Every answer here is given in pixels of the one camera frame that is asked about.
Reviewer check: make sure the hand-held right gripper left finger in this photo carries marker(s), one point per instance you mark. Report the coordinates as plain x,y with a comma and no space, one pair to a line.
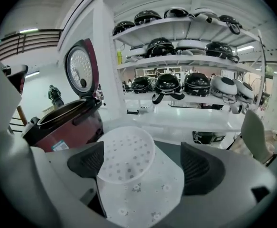
88,160

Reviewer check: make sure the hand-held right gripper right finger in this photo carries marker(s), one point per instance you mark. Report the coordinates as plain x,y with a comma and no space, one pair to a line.
200,170

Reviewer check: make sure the maroon rice cooker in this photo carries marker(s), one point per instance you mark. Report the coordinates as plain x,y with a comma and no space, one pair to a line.
81,127

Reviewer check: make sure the white perforated steamer tray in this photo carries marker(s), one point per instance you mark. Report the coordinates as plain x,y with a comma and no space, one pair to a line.
128,155

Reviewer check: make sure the dark pot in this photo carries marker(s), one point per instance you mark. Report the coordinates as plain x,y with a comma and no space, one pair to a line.
57,114

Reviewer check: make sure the black equipment box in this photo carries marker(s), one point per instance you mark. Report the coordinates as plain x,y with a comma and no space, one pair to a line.
207,137

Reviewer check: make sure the white metal shelf rack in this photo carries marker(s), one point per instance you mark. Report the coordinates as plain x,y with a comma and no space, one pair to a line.
176,120

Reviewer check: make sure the grey chair with black legs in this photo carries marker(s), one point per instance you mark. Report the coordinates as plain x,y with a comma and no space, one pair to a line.
254,132

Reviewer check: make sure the shelves of black white helmets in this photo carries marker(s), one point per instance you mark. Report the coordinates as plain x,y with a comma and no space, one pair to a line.
166,82

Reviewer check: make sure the yellow-green bottle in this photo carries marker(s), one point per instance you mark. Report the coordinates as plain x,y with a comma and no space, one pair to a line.
119,58

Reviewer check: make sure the black mezzanine railing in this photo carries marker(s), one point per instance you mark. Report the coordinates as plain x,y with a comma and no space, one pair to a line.
29,44

